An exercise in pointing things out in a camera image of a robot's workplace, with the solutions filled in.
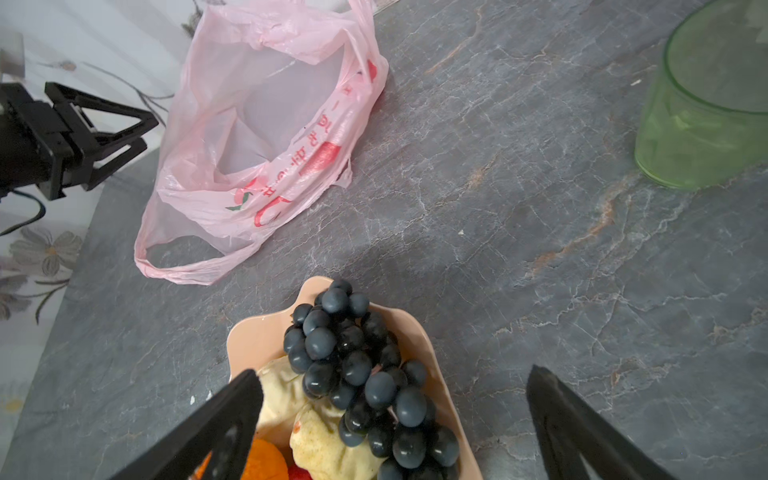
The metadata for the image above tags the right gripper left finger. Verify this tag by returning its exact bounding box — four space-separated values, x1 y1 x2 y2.
113 369 263 479

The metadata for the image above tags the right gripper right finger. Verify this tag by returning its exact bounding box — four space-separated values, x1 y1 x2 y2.
526 365 674 480

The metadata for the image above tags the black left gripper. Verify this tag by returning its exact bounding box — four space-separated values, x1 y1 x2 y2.
1 82 159 200

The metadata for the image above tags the orange fake fruit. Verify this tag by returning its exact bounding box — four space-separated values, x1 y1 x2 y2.
191 436 290 480

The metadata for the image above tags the beige fake potato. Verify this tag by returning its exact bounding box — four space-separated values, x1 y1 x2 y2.
256 356 313 438

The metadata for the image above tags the red fake strawberry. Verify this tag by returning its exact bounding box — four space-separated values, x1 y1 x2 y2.
288 465 313 480

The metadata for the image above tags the pink scalloped bowl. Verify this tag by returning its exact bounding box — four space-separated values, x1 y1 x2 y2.
226 276 483 480

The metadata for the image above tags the pale yellow fake fruit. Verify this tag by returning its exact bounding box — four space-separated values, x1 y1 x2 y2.
289 400 384 480

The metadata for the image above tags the dark fake grape bunch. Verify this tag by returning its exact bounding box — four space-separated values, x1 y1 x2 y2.
283 279 460 479

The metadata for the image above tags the pink plastic bag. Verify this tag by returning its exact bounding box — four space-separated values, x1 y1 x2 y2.
134 1 389 285

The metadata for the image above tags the green translucent cup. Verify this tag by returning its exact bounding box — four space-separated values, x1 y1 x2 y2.
634 1 767 190

